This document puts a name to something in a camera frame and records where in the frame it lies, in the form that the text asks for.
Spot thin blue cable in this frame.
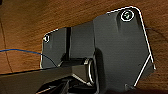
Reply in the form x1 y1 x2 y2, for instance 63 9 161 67
0 48 58 67

